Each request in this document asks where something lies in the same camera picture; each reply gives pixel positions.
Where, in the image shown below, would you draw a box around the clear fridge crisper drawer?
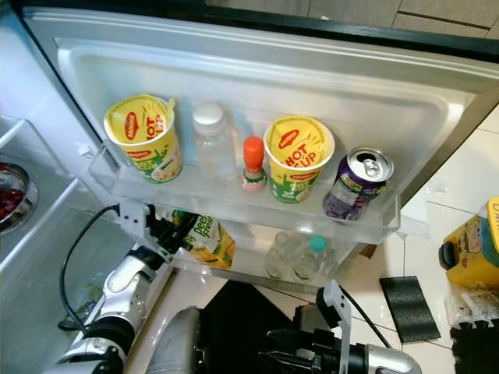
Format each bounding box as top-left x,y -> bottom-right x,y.
0,226 -> 133,374

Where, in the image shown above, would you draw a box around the black foam pad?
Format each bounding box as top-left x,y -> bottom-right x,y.
380,275 -> 443,344

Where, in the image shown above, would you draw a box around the green leafy vegetables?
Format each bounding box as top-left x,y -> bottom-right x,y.
58,273 -> 106,336

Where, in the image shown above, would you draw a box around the yellow hot cup noodle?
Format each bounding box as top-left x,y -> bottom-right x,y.
104,93 -> 184,184
263,115 -> 336,205

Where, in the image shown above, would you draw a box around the small clear plastic bag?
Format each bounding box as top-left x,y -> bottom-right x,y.
443,287 -> 499,328

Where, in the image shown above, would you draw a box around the grey robot right leg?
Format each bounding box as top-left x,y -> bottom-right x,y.
292,304 -> 334,336

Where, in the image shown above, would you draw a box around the grey robot leg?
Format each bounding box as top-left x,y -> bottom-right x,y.
147,305 -> 202,374
292,304 -> 334,336

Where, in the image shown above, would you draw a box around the clear glass bottle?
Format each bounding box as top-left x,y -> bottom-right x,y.
264,231 -> 299,281

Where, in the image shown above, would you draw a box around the grey steel fridge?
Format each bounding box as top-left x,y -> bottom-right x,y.
0,0 -> 499,374

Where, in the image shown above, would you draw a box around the small bottle with orange cap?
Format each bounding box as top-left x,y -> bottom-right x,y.
240,136 -> 270,193

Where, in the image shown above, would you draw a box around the steel bowl of red berries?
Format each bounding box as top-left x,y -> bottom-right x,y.
0,161 -> 40,235

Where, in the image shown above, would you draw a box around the black knobbly rubber mat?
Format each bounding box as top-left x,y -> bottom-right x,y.
451,319 -> 499,374

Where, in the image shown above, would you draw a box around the green yellow juice carton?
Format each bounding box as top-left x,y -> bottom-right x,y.
181,212 -> 236,270

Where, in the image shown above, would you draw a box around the clear bottle with teal cap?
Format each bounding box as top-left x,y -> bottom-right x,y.
292,234 -> 336,281

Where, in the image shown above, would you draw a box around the purple drink can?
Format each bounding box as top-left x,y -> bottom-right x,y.
322,146 -> 395,223

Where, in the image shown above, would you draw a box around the clear bottle with white cap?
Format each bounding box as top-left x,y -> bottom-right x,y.
191,103 -> 236,186

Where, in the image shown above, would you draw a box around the black floor mat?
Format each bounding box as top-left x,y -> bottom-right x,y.
195,279 -> 328,374

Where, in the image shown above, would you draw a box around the yellow and blue jug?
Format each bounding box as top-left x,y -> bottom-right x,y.
439,196 -> 499,291

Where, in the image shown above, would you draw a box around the tall steel fridge door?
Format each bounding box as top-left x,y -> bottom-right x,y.
19,0 -> 499,295

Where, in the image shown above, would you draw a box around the clear fridge door shelf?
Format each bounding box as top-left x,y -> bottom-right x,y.
88,140 -> 402,246
175,218 -> 379,295

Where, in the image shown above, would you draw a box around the grey robot left leg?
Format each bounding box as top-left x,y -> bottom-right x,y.
147,305 -> 202,374

